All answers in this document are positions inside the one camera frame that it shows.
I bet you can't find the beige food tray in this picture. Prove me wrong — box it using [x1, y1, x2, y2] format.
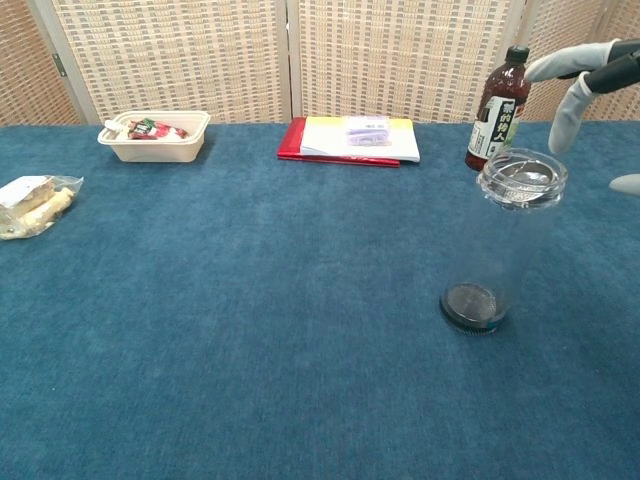
[97, 110, 211, 164]

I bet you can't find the white booklet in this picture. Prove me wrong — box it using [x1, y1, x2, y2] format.
[299, 116, 422, 164]

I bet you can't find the blue tablecloth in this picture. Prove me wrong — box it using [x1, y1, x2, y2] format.
[0, 119, 640, 480]

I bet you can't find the woven folding screen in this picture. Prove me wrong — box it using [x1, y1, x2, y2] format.
[0, 0, 640, 127]

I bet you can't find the dark sauce bottle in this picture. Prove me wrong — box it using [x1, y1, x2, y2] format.
[464, 44, 533, 173]

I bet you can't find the clear glass jar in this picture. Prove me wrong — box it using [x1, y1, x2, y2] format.
[438, 147, 570, 337]

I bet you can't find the red snack pouch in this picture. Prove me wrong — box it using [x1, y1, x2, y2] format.
[103, 117, 189, 142]

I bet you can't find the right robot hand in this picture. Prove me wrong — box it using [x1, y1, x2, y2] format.
[524, 38, 640, 196]

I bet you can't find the clear bag of snacks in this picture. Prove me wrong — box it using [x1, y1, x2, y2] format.
[0, 174, 85, 242]

